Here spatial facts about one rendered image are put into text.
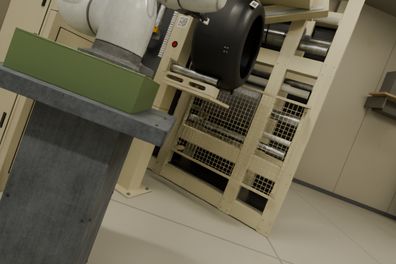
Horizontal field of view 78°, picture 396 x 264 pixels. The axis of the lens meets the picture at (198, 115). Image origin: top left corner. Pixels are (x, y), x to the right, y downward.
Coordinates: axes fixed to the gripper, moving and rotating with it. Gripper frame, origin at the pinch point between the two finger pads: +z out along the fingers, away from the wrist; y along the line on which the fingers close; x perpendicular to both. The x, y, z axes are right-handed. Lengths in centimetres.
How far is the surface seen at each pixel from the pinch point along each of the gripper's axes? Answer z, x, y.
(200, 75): 19.8, 27.6, 3.3
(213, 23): 11.3, -1.7, 0.6
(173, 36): 30.3, 8.4, 37.3
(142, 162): 22, 97, 28
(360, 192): 465, 154, -185
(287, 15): 76, -32, -20
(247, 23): 17.6, -6.7, -15.6
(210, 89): 16.8, 33.3, -7.6
